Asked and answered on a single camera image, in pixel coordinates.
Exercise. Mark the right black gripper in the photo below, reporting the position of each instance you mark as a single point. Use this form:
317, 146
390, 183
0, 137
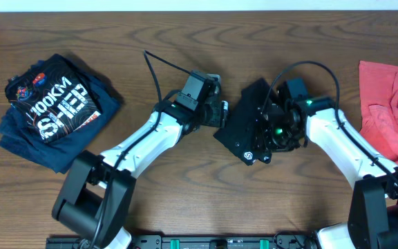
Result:
264, 132

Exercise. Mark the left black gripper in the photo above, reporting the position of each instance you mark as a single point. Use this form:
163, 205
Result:
218, 115

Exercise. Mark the black t-shirt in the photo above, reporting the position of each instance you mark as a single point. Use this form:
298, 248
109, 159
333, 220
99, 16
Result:
238, 132

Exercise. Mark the red t-shirt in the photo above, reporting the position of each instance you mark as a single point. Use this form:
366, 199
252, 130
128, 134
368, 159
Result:
378, 88

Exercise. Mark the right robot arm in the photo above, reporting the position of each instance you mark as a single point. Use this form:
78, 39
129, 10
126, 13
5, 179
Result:
373, 214

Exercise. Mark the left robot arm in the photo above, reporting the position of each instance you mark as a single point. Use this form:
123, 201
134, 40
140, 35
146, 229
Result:
95, 197

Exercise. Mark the black printed folded shirt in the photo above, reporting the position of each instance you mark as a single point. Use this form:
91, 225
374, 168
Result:
53, 98

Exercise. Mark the navy blue folded shirt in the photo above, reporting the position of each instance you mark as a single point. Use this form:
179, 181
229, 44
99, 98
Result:
57, 155

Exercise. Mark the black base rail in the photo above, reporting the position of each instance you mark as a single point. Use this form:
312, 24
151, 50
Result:
283, 240

